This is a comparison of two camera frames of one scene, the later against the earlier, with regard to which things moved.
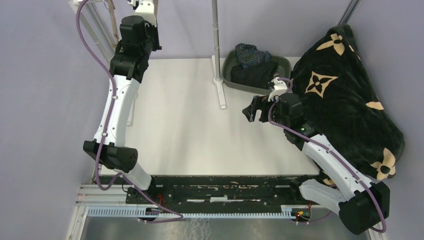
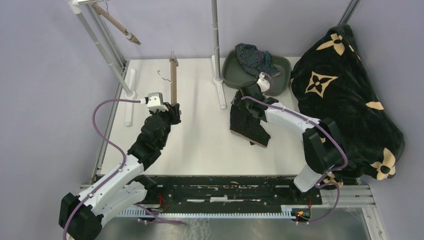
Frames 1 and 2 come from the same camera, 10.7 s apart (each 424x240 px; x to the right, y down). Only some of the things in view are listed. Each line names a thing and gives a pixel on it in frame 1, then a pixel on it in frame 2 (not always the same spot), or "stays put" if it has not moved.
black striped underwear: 256,76 → 244,121
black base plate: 218,192 stays put
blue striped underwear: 249,54 stays put
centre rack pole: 215,40 stays put
